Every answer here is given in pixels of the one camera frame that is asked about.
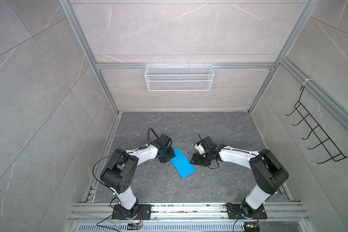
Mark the aluminium frame rail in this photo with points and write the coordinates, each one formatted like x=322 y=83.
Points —
x=94 y=183

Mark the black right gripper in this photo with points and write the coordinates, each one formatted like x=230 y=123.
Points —
x=196 y=160

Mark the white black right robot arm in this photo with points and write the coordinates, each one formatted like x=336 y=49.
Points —
x=268 y=172

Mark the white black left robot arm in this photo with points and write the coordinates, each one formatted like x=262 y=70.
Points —
x=120 y=169

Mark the blue square paper sheet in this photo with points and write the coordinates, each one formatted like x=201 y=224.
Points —
x=182 y=164

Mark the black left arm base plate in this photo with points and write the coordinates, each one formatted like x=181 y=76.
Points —
x=131 y=211

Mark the white wire mesh basket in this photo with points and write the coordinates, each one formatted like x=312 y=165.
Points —
x=179 y=77

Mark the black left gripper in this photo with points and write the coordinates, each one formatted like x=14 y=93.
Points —
x=172 y=155

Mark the aluminium front rail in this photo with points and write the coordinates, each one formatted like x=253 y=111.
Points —
x=172 y=212

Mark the black wire hook rack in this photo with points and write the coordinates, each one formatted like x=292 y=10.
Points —
x=324 y=140

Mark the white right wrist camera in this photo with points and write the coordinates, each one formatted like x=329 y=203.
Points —
x=200 y=148

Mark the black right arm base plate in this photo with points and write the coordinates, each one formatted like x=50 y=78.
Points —
x=244 y=211

